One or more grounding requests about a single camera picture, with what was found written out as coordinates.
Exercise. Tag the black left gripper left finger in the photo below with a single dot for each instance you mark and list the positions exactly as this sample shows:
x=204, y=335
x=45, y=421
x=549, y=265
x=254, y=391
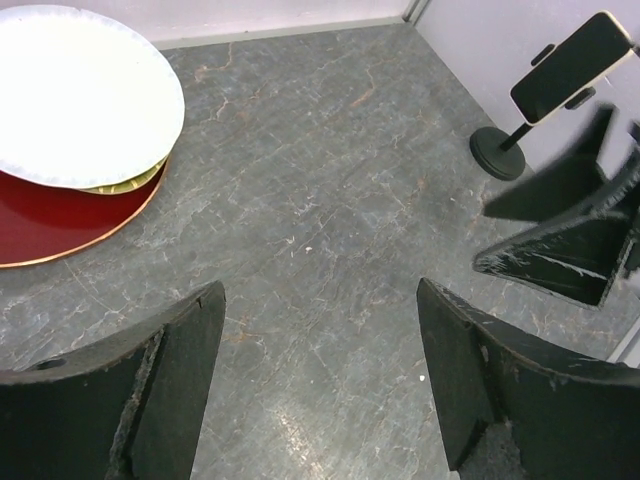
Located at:
x=129, y=406

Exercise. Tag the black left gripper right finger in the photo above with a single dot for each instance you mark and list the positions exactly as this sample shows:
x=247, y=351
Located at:
x=510, y=404

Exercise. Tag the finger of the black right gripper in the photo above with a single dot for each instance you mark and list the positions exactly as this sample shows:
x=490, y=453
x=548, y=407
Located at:
x=576, y=255
x=563, y=183

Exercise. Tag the black phone stand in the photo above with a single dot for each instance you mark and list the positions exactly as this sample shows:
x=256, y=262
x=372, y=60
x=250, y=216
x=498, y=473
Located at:
x=498, y=153

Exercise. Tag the pink smartphone black screen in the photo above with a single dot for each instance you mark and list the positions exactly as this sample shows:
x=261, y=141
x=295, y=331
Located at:
x=592, y=51

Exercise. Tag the red round tray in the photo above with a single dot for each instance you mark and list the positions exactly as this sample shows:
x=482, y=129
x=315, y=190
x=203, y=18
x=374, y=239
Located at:
x=41, y=223

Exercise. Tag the patterned plate under white plate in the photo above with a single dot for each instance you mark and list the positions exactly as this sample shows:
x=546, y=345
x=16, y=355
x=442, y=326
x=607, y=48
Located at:
x=129, y=185

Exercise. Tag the white paper plate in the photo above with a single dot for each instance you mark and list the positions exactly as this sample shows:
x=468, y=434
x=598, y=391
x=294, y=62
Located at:
x=85, y=100

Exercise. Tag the aluminium frame post right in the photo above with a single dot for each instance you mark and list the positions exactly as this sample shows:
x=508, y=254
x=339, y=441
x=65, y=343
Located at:
x=414, y=11

